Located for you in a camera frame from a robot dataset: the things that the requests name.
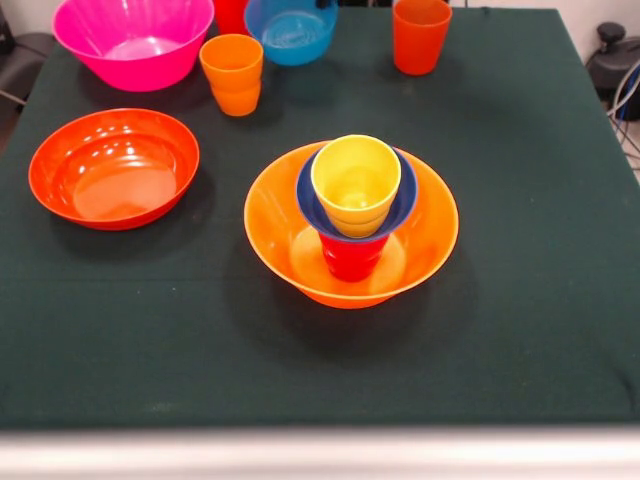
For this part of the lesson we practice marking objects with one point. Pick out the large pink bowl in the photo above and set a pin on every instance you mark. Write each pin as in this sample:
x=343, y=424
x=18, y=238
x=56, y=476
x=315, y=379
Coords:
x=150, y=72

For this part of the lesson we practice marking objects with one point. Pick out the dark blue bowl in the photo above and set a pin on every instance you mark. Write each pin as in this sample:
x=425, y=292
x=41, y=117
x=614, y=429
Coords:
x=407, y=195

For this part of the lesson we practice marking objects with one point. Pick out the magenta cup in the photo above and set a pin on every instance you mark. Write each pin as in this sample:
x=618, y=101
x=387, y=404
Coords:
x=352, y=260

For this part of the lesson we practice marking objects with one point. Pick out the yellow cup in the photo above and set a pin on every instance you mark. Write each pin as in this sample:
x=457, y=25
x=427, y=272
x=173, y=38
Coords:
x=355, y=165

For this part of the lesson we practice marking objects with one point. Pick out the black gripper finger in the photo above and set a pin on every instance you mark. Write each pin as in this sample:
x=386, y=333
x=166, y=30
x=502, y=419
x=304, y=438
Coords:
x=326, y=3

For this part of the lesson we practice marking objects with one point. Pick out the small orange cup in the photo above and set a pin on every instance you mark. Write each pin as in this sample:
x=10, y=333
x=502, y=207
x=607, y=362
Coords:
x=235, y=95

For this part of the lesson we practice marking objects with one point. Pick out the shallow red-orange bowl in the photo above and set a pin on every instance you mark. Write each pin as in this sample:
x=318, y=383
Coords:
x=115, y=165

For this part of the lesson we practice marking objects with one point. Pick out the red cup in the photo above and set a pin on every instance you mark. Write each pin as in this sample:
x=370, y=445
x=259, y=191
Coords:
x=230, y=17

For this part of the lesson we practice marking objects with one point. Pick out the light blue bowl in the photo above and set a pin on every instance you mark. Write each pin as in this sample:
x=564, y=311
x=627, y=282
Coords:
x=295, y=45

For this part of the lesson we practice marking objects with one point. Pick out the tall red-orange cup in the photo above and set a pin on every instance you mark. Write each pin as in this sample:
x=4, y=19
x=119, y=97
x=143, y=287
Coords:
x=420, y=45

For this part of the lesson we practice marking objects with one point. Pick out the dark green tablecloth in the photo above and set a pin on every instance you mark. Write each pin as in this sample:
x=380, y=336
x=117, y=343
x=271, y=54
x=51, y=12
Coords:
x=320, y=365

